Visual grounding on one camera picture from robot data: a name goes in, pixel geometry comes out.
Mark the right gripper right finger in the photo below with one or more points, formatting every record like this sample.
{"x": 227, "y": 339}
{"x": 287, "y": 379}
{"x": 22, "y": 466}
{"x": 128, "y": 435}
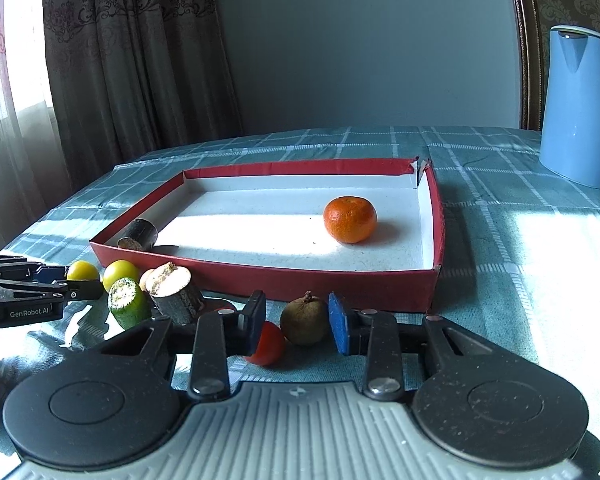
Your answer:
{"x": 375, "y": 335}

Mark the brown patterned curtain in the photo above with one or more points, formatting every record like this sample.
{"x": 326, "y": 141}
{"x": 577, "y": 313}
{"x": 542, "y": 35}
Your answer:
{"x": 128, "y": 77}

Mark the sheer white curtain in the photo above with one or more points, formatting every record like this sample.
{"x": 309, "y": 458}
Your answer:
{"x": 33, "y": 171}

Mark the teal plaid tablecloth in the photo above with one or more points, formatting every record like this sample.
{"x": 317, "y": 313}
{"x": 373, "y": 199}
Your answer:
{"x": 522, "y": 251}

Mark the red shallow cardboard tray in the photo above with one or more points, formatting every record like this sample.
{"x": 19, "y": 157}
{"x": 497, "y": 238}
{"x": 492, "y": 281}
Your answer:
{"x": 260, "y": 226}

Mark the dark sugarcane piece pale top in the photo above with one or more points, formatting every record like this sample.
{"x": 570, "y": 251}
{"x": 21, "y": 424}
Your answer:
{"x": 173, "y": 292}

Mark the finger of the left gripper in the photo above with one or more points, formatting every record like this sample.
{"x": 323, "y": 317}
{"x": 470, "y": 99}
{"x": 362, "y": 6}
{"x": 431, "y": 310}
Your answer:
{"x": 68, "y": 290}
{"x": 17, "y": 267}

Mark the yellow green tomato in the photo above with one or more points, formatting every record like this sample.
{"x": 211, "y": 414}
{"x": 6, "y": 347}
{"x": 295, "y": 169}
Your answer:
{"x": 117, "y": 270}
{"x": 82, "y": 270}

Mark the blue electric kettle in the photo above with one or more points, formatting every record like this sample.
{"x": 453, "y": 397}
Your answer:
{"x": 570, "y": 144}

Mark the red cherry tomato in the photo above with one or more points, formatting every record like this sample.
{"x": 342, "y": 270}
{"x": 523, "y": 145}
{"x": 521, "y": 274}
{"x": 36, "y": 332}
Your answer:
{"x": 271, "y": 346}

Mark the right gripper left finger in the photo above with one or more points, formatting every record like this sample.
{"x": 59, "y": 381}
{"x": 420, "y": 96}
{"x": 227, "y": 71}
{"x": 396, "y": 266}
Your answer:
{"x": 223, "y": 331}

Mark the green cucumber chunk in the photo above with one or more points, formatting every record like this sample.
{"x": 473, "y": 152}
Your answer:
{"x": 127, "y": 303}

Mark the brown longan fruit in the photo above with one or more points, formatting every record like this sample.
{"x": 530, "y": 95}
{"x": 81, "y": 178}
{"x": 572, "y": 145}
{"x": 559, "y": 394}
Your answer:
{"x": 304, "y": 321}

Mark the dark sugarcane piece in tray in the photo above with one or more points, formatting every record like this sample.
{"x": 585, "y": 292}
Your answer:
{"x": 140, "y": 235}

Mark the orange tangerine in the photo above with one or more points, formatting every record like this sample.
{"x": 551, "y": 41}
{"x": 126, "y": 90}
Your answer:
{"x": 350, "y": 219}

